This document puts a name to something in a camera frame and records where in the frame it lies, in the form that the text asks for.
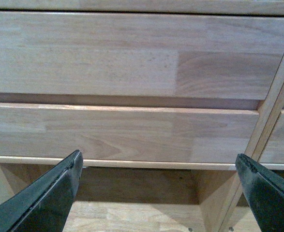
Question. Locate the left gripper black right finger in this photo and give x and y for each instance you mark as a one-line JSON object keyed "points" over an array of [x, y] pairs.
{"points": [[264, 192]]}

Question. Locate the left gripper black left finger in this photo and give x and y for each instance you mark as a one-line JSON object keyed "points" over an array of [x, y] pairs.
{"points": [[45, 204]]}

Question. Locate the light wooden shelf unit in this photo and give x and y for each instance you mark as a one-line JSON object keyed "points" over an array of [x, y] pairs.
{"points": [[148, 196]]}

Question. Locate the lower wooden drawer, left column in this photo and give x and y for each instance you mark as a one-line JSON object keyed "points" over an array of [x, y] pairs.
{"points": [[125, 133]]}

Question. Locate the wooden drawer, column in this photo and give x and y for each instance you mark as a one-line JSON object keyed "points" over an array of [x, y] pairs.
{"points": [[125, 133], [158, 55]]}

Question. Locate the upper wooden drawer, left column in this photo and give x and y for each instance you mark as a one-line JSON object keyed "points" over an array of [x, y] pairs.
{"points": [[158, 55]]}

